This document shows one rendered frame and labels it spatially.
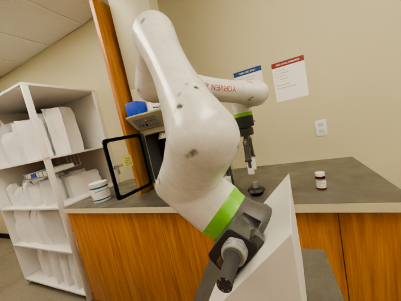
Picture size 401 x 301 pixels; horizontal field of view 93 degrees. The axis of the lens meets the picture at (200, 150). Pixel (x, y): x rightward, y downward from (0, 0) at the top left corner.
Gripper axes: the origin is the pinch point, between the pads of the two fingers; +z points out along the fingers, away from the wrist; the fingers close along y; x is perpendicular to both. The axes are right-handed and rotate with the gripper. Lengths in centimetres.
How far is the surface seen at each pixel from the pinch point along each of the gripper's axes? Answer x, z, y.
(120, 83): -85, -68, -15
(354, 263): 36, 42, 11
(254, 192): -0.1, 12.1, 4.9
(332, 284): 22, 14, 54
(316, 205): 25.3, 15.3, 13.6
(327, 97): 48, -27, -59
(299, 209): 19.0, 16.8, 13.5
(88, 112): -183, -67, -61
